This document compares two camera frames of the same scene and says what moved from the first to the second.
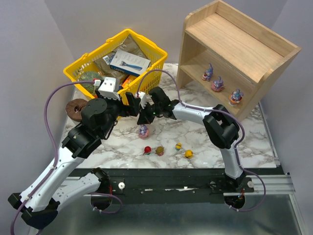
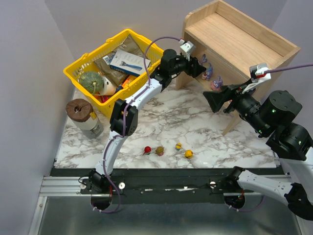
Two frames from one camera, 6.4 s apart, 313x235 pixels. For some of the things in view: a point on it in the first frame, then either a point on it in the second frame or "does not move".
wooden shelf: (229, 59) does not move
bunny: (144, 131) to (204, 59)
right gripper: (148, 112) to (230, 98)
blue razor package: (128, 62) does not move
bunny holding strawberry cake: (207, 75) does not move
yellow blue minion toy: (178, 146) does not move
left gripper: (124, 107) to (191, 66)
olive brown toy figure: (160, 151) does not move
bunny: (217, 85) does not move
